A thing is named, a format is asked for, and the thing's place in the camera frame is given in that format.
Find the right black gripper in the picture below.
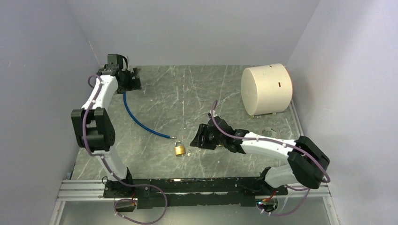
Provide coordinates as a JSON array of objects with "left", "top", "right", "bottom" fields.
[{"left": 191, "top": 123, "right": 226, "bottom": 150}]

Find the blue cable with connectors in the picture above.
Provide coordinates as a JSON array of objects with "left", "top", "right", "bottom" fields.
[{"left": 122, "top": 90, "right": 177, "bottom": 140}]

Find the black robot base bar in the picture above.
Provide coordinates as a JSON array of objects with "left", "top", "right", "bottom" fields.
[{"left": 103, "top": 177, "right": 288, "bottom": 209}]

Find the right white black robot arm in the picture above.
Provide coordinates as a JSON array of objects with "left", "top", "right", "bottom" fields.
[{"left": 190, "top": 116, "right": 330, "bottom": 195}]

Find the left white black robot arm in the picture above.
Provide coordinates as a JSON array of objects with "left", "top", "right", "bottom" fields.
[{"left": 71, "top": 54, "right": 141, "bottom": 197}]

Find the cream cylindrical container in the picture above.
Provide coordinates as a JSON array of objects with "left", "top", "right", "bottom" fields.
[{"left": 240, "top": 63, "right": 293, "bottom": 116}]

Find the clear tape ring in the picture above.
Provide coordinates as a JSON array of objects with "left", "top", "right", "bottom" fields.
[{"left": 261, "top": 127, "right": 278, "bottom": 139}]

